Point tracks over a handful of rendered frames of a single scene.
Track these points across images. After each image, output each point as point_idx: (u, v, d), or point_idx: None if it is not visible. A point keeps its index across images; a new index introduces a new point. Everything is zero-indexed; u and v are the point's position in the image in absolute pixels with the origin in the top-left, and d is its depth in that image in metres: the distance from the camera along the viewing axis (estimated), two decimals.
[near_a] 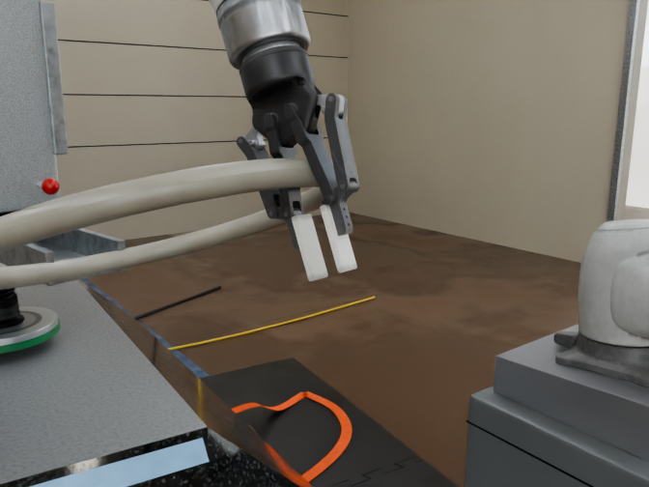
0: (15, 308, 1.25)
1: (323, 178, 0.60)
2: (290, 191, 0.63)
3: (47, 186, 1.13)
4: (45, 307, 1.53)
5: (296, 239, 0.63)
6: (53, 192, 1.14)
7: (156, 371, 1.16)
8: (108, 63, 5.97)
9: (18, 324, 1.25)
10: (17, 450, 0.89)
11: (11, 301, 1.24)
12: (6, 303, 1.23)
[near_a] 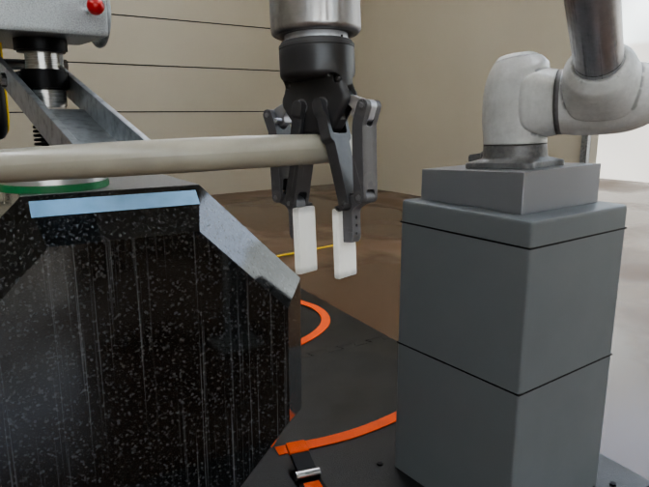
0: None
1: (340, 182, 0.58)
2: (298, 183, 0.62)
3: (92, 4, 1.11)
4: None
5: (293, 228, 0.64)
6: (98, 12, 1.12)
7: (161, 174, 1.52)
8: (112, 33, 6.34)
9: None
10: None
11: None
12: None
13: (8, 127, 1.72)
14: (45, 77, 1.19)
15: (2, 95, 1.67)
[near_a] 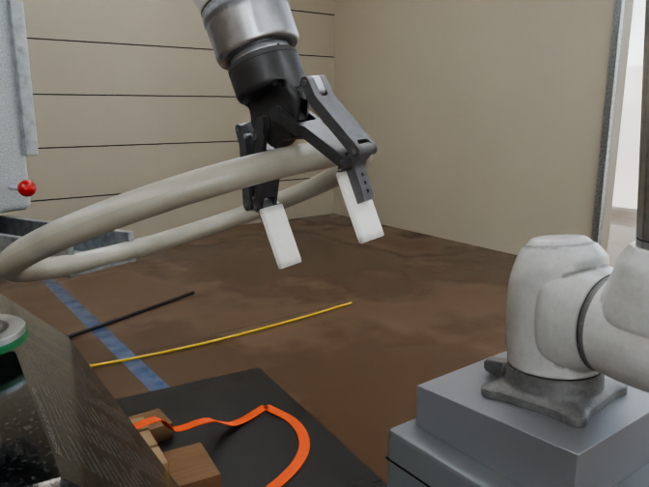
0: None
1: (329, 151, 0.56)
2: (265, 190, 0.66)
3: (25, 188, 1.11)
4: None
5: (268, 229, 0.68)
6: (31, 194, 1.12)
7: (32, 405, 1.03)
8: (85, 62, 5.84)
9: None
10: None
11: None
12: None
13: None
14: None
15: None
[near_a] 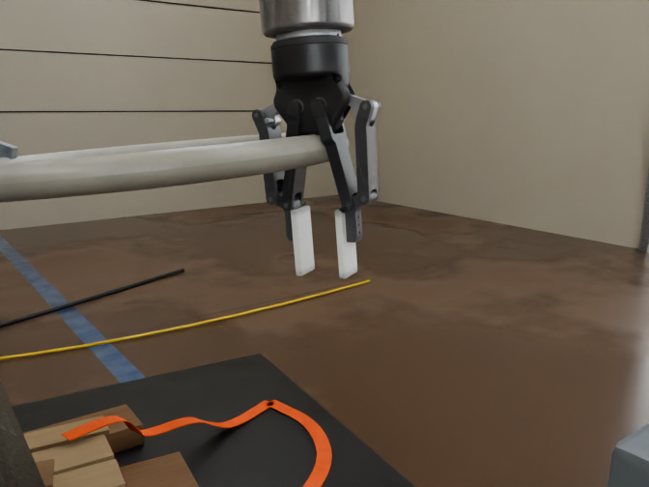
0: None
1: (343, 184, 0.58)
2: (296, 184, 0.61)
3: None
4: None
5: (291, 230, 0.63)
6: None
7: None
8: (63, 14, 5.17)
9: None
10: None
11: None
12: None
13: None
14: None
15: None
